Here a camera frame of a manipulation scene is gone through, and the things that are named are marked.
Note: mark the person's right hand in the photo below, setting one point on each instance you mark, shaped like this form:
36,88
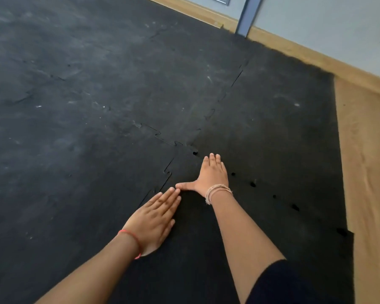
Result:
211,177

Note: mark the person's left hand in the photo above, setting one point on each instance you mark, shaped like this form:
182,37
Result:
148,224

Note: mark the person's left little finger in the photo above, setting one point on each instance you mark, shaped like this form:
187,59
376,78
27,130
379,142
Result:
152,201

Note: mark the person's right middle finger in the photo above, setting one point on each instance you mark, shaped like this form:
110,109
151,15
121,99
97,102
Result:
212,159

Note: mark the person's left middle finger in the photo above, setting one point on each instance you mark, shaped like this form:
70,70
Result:
171,199

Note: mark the person's right thumb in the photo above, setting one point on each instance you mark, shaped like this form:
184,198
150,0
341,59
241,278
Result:
185,186

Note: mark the person's right little finger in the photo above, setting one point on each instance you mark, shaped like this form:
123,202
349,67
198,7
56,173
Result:
223,167

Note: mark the person's left thumb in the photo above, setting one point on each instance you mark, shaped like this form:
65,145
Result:
170,227

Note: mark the black interlocking rubber floor mat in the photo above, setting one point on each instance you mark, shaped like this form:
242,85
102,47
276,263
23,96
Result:
114,60
272,123
66,202
196,250

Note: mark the person's left forearm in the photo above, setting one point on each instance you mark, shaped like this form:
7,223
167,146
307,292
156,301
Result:
95,275

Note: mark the person's right forearm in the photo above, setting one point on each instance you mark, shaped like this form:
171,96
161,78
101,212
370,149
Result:
240,237

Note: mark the person's black garment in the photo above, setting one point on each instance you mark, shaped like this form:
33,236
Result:
288,284

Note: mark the wooden baseboard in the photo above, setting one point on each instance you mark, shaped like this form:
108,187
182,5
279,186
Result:
319,61
193,11

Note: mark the blue-grey door frame post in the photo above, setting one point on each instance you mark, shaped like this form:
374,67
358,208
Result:
247,15

